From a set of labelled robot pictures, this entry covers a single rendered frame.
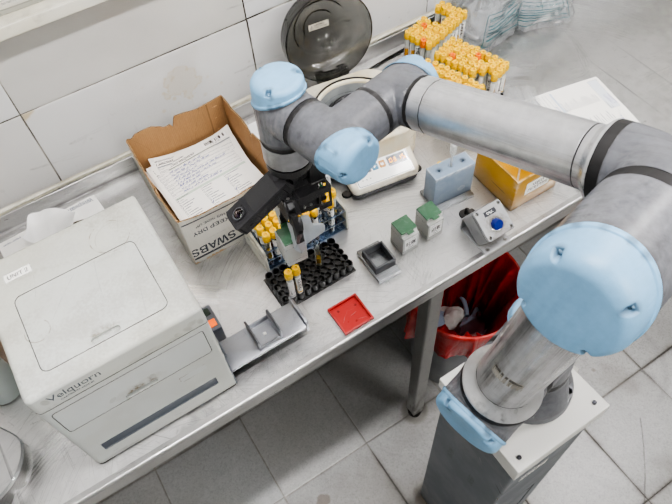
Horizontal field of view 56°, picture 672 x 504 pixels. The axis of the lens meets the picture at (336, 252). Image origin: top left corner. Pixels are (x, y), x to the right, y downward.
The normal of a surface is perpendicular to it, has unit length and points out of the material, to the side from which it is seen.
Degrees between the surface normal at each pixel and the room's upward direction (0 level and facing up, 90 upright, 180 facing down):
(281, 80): 0
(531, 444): 5
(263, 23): 90
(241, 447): 0
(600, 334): 82
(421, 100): 47
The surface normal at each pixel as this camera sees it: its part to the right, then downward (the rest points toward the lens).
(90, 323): -0.05, -0.56
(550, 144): -0.70, 0.02
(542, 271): -0.69, 0.53
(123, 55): 0.54, 0.68
